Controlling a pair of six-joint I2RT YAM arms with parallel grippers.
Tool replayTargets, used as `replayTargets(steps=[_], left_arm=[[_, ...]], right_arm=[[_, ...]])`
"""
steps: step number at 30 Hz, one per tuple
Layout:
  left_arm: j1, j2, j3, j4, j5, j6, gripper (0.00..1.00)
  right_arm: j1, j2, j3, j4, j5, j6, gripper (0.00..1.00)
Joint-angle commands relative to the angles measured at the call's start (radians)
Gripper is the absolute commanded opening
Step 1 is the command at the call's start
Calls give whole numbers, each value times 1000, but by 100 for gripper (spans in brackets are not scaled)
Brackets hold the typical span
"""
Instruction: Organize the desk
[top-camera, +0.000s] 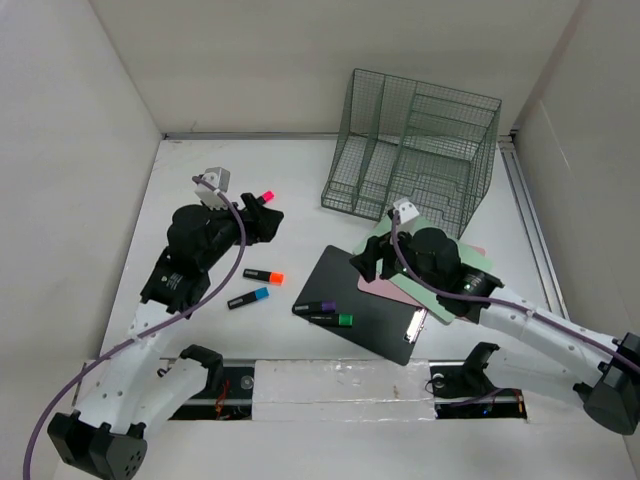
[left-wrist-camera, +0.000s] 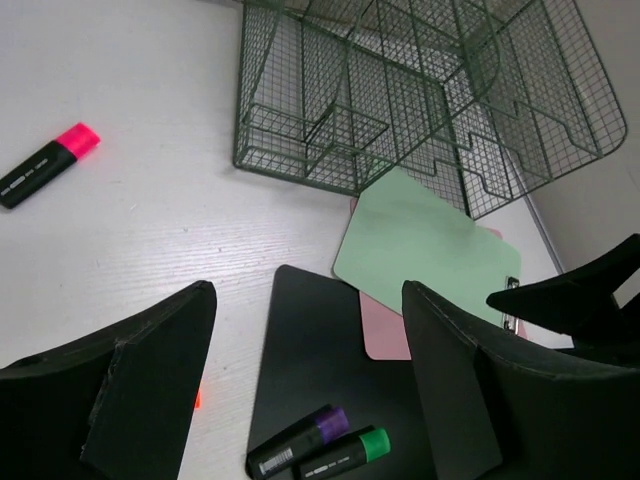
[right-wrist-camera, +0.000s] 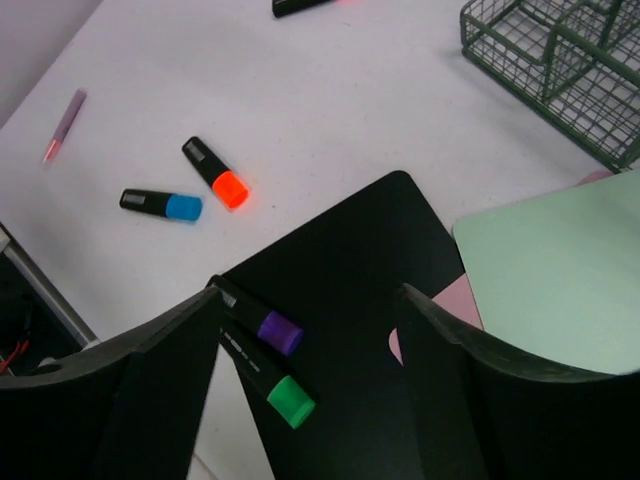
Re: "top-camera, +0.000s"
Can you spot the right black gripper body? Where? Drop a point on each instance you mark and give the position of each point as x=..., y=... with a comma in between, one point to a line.
x=404, y=242

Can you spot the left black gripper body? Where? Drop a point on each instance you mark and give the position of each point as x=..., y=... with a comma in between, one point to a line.
x=231, y=225

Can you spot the aluminium rail back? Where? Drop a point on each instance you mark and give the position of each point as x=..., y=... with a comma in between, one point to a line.
x=245, y=136

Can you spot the aluminium rail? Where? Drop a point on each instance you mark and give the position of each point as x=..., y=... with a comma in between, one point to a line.
x=245, y=136
x=524, y=203

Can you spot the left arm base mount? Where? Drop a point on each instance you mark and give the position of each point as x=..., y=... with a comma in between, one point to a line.
x=228, y=391

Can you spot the black clipboard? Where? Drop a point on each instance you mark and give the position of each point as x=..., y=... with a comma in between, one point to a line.
x=380, y=325

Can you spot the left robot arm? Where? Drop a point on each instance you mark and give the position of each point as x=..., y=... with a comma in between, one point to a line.
x=106, y=436

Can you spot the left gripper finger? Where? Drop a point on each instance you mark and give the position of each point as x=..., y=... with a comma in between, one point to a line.
x=266, y=224
x=251, y=203

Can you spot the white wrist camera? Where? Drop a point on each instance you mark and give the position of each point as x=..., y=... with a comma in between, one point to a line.
x=408, y=214
x=208, y=186

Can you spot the green highlighter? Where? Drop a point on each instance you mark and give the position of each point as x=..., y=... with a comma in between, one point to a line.
x=332, y=319

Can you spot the pink clipboard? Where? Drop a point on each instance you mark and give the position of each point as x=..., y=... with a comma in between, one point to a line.
x=406, y=291

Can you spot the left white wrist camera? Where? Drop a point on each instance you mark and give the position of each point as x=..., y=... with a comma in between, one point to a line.
x=208, y=186

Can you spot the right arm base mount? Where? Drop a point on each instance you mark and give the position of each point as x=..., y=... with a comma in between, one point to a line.
x=462, y=391

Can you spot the blue highlighter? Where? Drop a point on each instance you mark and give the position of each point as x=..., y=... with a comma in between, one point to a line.
x=248, y=298

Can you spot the pink highlighter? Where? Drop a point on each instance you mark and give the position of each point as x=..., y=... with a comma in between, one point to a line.
x=265, y=198

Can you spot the purple highlighter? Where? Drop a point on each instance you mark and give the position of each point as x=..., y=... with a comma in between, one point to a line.
x=313, y=308

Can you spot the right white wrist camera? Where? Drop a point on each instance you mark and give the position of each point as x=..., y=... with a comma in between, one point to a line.
x=408, y=214

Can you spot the green wire mesh organizer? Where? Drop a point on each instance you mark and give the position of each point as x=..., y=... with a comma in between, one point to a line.
x=403, y=138

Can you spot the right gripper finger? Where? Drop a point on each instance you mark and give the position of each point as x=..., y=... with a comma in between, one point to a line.
x=375, y=246
x=365, y=264

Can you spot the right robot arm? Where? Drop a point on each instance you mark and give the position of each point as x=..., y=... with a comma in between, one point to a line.
x=595, y=371

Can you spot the aluminium rail right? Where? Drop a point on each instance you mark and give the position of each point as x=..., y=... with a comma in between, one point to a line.
x=524, y=203

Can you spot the orange highlighter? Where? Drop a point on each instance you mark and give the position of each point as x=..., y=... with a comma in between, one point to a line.
x=274, y=278

